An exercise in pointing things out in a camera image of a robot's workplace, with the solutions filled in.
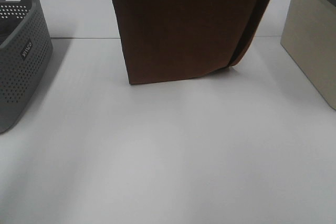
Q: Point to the brown towel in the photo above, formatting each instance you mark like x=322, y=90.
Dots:
x=169, y=40

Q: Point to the grey perforated plastic basket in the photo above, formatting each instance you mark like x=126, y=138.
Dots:
x=25, y=55

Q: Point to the beige storage bin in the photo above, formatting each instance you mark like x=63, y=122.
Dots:
x=309, y=38

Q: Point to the dark cloth in basket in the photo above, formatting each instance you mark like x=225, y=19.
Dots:
x=6, y=30

